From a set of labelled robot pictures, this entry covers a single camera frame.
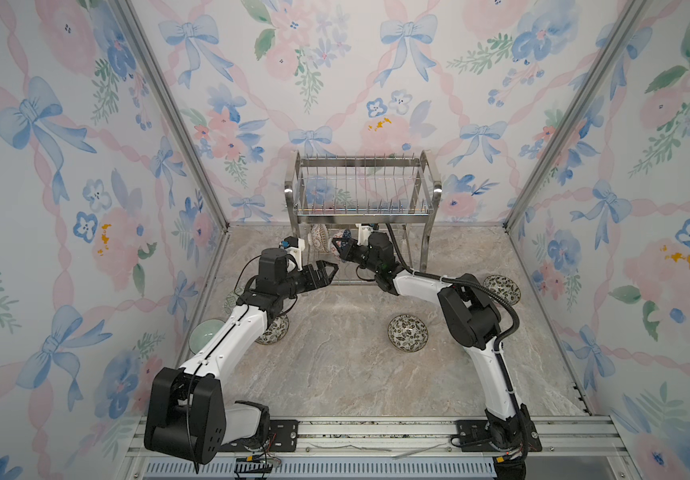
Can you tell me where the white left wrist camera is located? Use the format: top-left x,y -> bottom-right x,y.
279,236 -> 306,270

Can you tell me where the stainless steel dish rack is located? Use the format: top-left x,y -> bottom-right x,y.
283,150 -> 443,271

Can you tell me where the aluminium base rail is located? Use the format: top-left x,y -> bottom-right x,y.
117,416 -> 642,479

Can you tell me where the pale green celadon bowl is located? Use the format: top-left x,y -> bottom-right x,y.
188,319 -> 225,354

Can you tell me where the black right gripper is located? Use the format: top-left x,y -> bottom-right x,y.
332,238 -> 382,279

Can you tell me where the black leaf pattern pink bowl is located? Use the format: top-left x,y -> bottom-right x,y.
482,274 -> 522,305

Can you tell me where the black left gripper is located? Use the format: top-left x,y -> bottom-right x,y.
278,260 -> 337,302

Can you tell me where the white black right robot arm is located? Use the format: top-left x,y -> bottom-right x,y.
332,230 -> 534,479

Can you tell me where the black floral pattern bowl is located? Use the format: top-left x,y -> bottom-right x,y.
255,315 -> 290,346

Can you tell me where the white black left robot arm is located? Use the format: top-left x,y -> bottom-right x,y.
144,247 -> 339,466

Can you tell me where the red diamond pattern bowl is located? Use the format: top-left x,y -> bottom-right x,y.
328,229 -> 352,255

